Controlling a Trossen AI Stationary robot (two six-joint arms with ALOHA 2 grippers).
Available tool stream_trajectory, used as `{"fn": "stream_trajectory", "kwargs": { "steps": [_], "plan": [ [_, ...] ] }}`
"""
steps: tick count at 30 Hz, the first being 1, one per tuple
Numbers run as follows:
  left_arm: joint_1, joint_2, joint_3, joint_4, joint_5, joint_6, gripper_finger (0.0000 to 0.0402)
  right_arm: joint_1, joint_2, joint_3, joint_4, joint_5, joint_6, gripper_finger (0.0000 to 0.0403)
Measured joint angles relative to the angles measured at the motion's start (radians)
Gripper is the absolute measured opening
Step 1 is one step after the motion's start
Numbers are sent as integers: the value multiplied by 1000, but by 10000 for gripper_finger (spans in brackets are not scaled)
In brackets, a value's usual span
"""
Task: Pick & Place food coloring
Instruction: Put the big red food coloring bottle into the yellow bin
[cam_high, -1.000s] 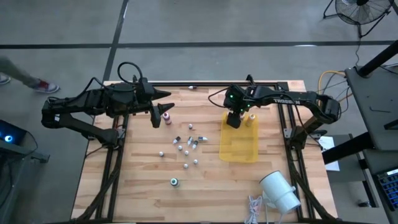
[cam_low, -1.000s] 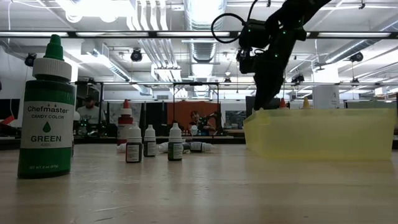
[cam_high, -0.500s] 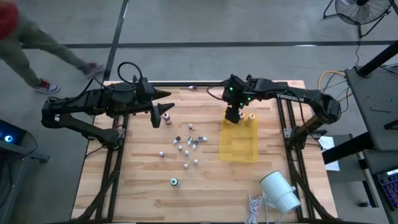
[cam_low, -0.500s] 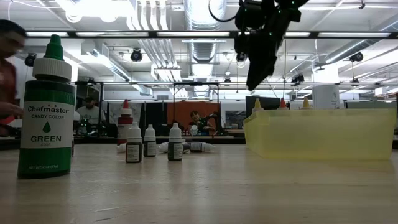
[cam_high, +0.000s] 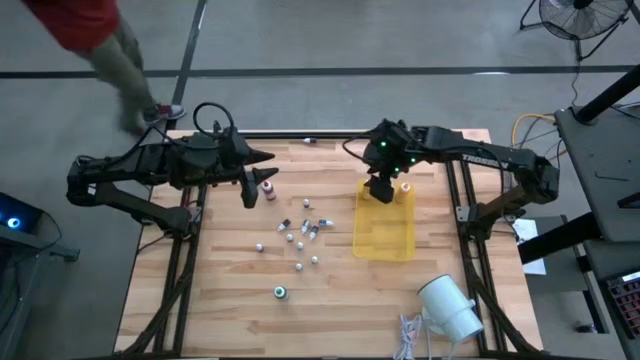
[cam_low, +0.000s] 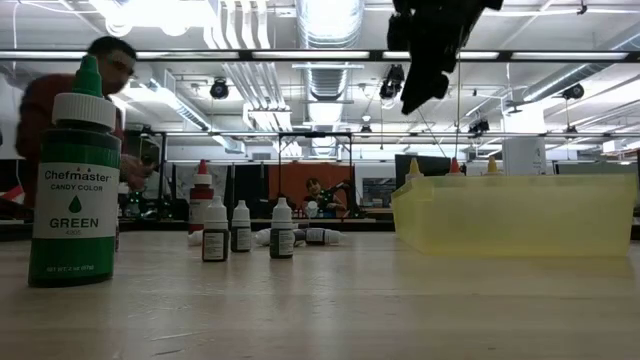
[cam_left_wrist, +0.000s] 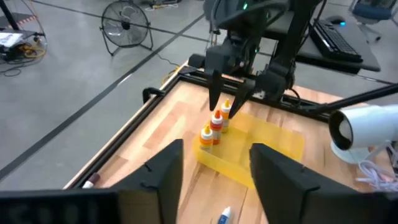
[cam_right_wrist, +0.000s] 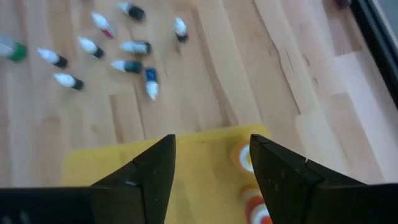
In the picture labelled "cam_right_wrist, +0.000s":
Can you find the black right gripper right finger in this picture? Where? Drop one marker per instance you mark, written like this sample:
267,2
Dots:
295,199

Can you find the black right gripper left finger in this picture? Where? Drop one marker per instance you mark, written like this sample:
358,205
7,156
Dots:
149,193

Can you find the large orange dye bottle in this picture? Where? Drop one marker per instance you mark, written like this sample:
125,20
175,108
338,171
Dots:
255,205

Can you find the yellow translucent plastic bin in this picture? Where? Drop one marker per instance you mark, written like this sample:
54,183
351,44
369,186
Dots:
205,174

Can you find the small black dye bottle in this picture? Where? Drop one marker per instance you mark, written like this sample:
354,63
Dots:
181,35
136,13
98,52

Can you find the large green dye bottle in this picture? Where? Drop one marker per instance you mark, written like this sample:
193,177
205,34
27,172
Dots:
17,53

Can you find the lying dropper bottles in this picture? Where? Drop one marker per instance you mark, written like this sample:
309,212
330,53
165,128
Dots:
151,75
143,47

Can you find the loose small vials group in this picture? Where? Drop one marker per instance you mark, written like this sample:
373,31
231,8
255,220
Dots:
133,67

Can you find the small dark green dye bottle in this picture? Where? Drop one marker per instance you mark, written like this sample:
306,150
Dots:
76,84

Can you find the small brown dye bottle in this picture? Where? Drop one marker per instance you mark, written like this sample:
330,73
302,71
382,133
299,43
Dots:
60,61

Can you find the small red dye bottle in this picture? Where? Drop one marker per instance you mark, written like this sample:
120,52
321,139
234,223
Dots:
102,25

